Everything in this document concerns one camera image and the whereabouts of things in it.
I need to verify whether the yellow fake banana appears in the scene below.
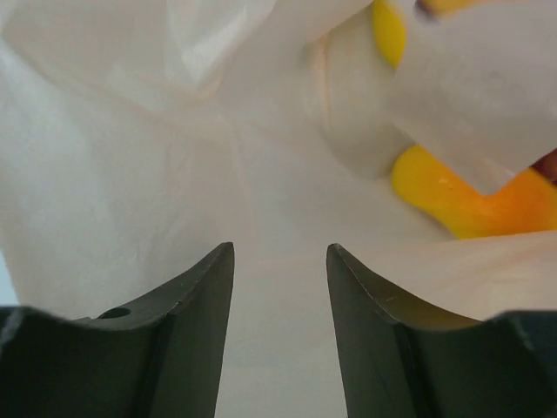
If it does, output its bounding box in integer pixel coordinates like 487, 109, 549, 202
371, 0, 406, 69

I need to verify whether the yellow orange fake mango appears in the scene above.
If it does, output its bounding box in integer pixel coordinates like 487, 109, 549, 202
391, 145, 556, 239

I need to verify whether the translucent orange plastic bag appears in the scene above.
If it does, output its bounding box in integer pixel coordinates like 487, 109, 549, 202
1, 1, 556, 417

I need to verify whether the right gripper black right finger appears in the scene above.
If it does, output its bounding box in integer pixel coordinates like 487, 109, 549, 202
326, 244, 556, 417

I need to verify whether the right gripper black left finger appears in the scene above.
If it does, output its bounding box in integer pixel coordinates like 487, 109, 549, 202
1, 243, 234, 417

